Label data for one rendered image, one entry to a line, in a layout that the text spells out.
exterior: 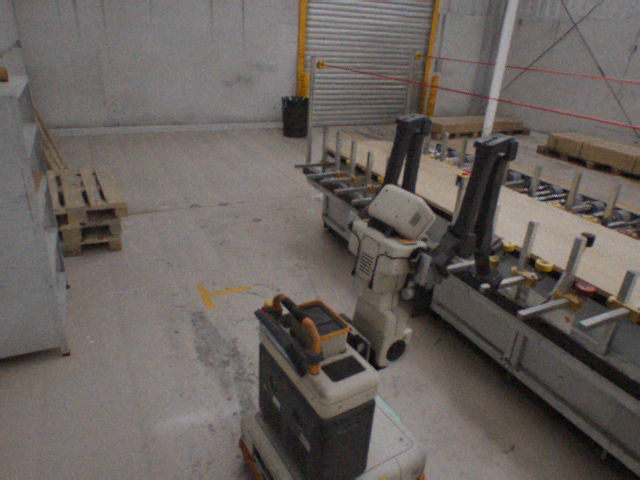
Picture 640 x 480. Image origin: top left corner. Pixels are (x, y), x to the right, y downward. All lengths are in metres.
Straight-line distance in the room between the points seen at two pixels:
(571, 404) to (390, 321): 1.38
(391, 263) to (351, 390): 0.47
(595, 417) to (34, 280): 3.11
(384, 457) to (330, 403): 0.60
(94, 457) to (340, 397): 1.40
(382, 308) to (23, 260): 2.00
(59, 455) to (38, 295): 0.91
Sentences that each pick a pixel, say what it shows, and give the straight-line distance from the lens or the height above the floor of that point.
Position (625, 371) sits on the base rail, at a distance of 2.37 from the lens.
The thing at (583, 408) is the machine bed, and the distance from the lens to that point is 2.91.
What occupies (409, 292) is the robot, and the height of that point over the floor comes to 1.01.
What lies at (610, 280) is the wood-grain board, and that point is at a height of 0.90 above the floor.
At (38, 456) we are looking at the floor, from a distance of 2.76.
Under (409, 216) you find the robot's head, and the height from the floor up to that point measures 1.33.
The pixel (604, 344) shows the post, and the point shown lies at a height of 0.76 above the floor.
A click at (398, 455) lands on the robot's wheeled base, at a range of 2.20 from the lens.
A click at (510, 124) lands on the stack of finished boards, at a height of 0.25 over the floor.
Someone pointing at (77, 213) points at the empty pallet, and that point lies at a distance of 4.40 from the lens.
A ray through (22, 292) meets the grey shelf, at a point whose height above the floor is 0.49.
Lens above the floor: 1.92
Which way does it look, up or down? 25 degrees down
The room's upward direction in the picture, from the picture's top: 4 degrees clockwise
